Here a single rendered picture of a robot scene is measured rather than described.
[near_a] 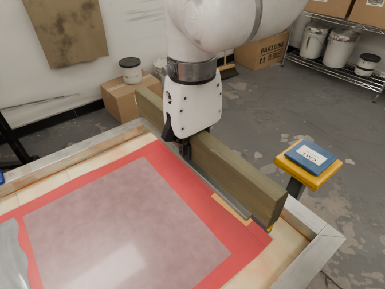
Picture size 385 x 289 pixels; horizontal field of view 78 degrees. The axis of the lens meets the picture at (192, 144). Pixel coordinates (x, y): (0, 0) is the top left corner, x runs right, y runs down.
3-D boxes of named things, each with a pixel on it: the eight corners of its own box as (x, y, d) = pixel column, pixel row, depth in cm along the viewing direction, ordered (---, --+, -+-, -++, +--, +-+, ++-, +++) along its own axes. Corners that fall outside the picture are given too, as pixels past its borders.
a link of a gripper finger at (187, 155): (176, 140, 41) (178, 167, 46) (191, 133, 43) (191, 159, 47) (167, 131, 43) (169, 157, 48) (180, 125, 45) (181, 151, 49)
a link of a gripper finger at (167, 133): (154, 133, 39) (172, 147, 43) (185, 97, 39) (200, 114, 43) (150, 130, 39) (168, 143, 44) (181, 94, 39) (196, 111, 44)
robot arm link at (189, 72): (178, 71, 31) (179, 90, 33) (227, 54, 35) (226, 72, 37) (149, 54, 35) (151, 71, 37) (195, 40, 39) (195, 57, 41)
